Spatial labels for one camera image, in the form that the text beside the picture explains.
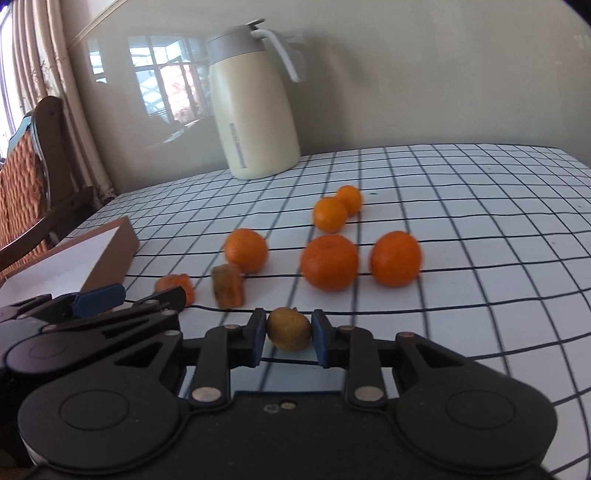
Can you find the large orange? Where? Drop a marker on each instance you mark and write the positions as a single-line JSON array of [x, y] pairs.
[[246, 249], [329, 263], [396, 258]]

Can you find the wooden chair with woven cushion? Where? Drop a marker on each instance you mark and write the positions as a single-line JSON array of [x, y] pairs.
[[23, 184]]

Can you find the cardboard box with white inside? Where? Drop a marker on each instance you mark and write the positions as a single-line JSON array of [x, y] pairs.
[[111, 258]]

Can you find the cream thermos jug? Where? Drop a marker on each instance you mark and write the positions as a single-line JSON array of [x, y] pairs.
[[254, 115]]

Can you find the brownish orange fruit piece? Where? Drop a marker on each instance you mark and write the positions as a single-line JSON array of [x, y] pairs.
[[227, 286]]

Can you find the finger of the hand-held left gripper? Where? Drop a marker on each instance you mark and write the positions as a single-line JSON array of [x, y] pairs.
[[157, 307], [99, 297]]

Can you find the white black-checked tablecloth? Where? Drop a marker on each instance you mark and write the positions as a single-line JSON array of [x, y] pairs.
[[461, 207]]

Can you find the beige curtain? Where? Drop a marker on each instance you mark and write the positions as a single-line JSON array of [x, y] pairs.
[[46, 55]]

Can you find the small orange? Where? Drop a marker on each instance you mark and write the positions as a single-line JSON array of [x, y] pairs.
[[330, 214], [351, 198]]

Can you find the small orange kumquat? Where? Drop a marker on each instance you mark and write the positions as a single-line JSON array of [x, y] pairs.
[[175, 282]]

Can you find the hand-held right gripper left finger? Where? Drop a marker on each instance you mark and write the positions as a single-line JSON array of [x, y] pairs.
[[257, 339]]

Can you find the window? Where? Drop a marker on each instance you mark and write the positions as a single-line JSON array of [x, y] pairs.
[[3, 83]]

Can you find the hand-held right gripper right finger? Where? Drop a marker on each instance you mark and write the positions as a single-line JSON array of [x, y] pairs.
[[321, 339]]

